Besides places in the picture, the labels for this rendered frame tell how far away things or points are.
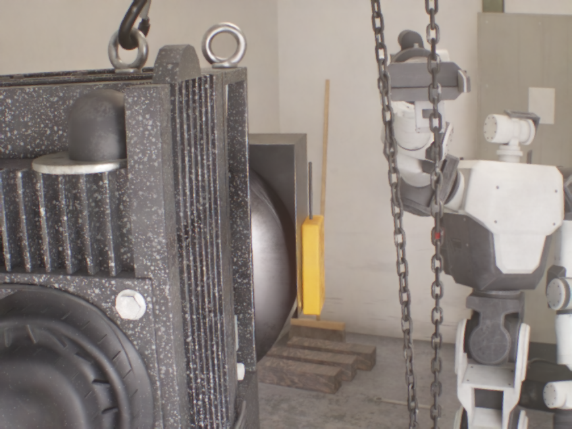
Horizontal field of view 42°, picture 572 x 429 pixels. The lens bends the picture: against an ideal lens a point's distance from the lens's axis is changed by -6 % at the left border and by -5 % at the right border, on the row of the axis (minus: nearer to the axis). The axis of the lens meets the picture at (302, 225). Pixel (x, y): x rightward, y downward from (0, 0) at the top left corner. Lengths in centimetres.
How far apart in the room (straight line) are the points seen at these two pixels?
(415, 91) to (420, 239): 311
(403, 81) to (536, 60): 265
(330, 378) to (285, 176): 241
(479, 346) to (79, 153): 124
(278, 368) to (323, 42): 171
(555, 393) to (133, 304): 135
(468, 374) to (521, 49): 208
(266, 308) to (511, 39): 263
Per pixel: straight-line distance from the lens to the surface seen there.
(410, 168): 158
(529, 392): 364
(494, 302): 188
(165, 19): 326
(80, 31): 278
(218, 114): 107
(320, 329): 428
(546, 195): 187
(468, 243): 184
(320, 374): 374
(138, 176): 86
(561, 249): 202
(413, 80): 114
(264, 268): 132
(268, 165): 139
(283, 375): 382
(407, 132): 144
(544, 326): 402
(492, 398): 209
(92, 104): 88
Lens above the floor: 166
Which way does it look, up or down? 14 degrees down
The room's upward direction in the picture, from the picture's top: 1 degrees counter-clockwise
